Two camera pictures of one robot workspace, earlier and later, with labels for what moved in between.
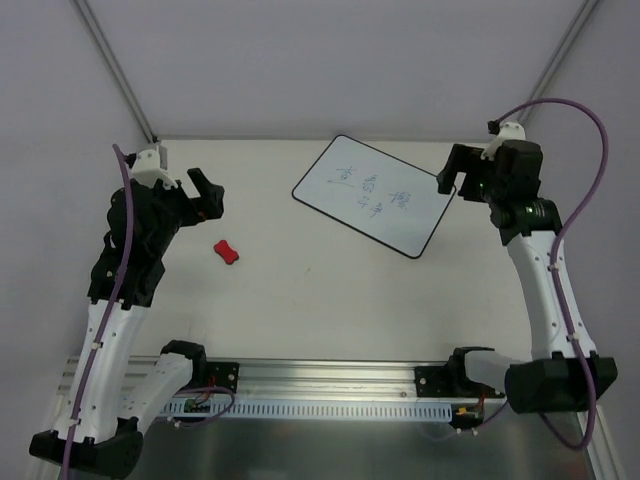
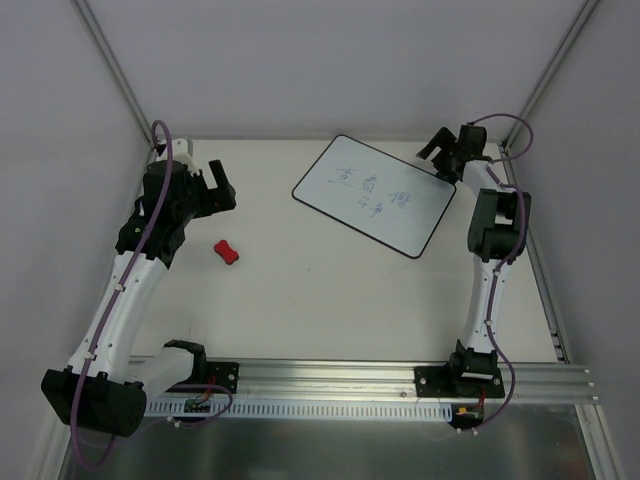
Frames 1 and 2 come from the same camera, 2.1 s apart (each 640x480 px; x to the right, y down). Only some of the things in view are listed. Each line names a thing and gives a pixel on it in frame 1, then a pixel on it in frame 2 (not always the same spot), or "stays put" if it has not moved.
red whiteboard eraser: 228,254 stays put
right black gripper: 470,170 to 447,154
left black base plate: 222,375 stays put
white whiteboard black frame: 389,199 stays put
